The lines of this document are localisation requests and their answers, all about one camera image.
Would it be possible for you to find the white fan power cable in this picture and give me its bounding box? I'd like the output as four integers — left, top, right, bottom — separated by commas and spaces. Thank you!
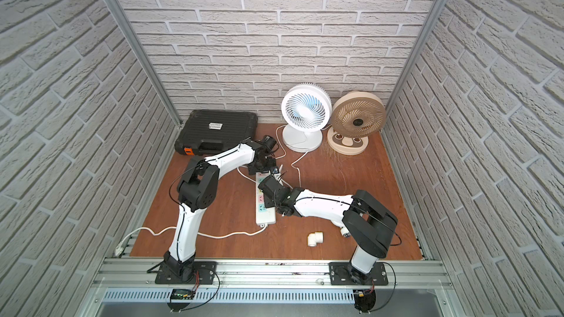
272, 124, 311, 188

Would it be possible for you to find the white multicolour power strip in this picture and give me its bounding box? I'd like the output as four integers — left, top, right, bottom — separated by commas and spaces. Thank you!
255, 173, 276, 226

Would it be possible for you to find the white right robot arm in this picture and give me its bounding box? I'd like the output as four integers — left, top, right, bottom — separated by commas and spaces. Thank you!
258, 176, 398, 278

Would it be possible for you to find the white pvc elbow fitting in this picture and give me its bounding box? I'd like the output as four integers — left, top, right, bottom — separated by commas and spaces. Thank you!
307, 232, 324, 247

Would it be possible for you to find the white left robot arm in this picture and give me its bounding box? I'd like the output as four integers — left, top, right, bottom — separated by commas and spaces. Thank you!
164, 136, 276, 281

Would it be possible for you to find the white desk fan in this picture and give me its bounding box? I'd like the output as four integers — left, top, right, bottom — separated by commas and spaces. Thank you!
281, 83, 332, 154

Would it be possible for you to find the beige bear desk fan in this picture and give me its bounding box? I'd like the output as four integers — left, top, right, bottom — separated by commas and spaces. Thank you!
327, 91, 386, 156

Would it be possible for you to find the white vent grille strip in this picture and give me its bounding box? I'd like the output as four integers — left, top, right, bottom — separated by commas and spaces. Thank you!
102, 288, 354, 304

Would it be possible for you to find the black plastic tool case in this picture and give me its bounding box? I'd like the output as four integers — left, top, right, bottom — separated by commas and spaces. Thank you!
174, 109, 258, 156

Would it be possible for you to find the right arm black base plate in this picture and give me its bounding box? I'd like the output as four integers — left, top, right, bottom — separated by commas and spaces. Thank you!
328, 261, 389, 286

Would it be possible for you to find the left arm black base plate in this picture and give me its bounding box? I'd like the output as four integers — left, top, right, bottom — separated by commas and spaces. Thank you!
155, 261, 217, 286

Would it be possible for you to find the aluminium mounting rail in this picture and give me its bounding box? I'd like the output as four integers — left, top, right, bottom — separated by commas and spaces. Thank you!
93, 258, 453, 290

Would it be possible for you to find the white power strip cable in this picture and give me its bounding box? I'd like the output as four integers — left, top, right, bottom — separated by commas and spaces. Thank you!
114, 224, 269, 258

